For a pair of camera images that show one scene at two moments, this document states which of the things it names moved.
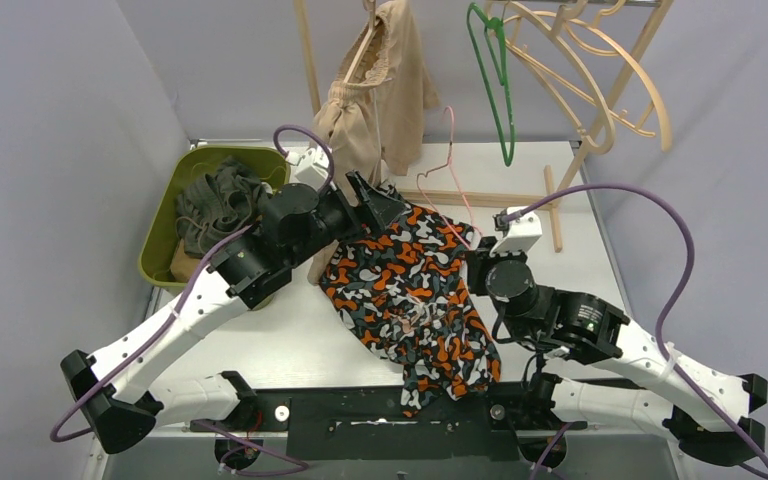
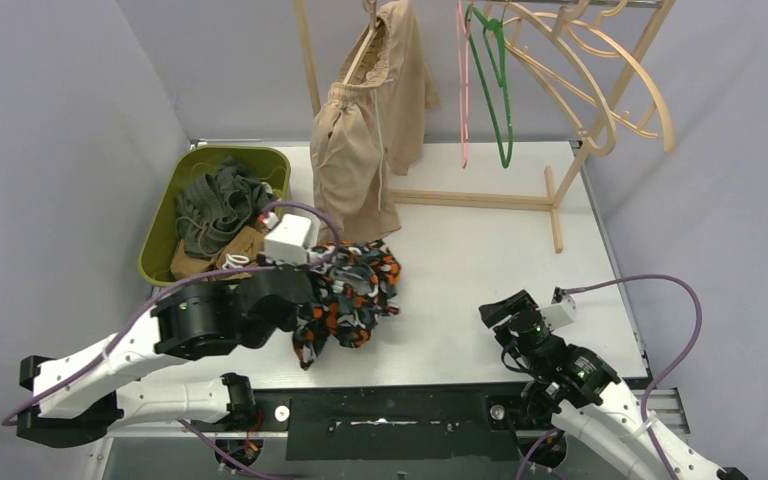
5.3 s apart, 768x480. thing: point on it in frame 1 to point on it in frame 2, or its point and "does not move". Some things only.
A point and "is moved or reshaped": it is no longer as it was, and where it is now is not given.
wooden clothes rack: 556,178 does not move
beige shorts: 373,112 does not move
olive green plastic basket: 160,241 does not move
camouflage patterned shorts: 403,292 is moved or reshaped
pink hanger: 450,163 to 462,64
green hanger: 496,34 does not move
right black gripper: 477,260 to 492,314
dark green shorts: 217,202 does not move
